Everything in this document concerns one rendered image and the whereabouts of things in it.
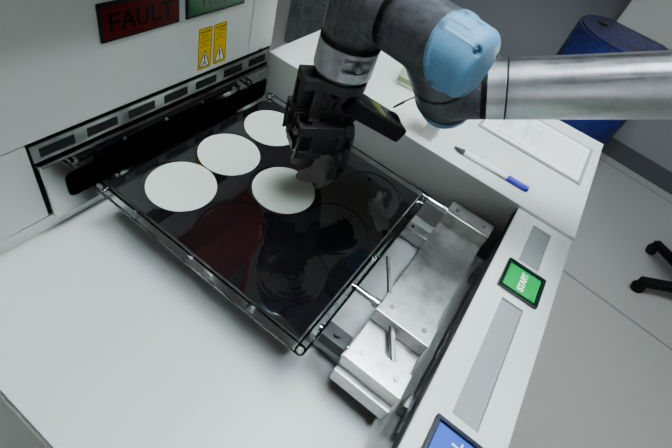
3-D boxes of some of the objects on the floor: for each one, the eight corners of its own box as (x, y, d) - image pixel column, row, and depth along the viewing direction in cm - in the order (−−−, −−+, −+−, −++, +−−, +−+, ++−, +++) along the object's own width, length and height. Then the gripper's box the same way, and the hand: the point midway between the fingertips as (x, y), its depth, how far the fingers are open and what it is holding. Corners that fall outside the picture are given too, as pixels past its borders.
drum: (588, 159, 277) (687, 50, 223) (565, 194, 244) (675, 76, 190) (519, 116, 293) (595, 4, 239) (488, 143, 260) (569, 21, 206)
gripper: (294, 50, 55) (270, 168, 69) (313, 92, 49) (283, 211, 64) (355, 54, 58) (320, 167, 73) (379, 94, 52) (336, 207, 67)
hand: (321, 181), depth 69 cm, fingers closed
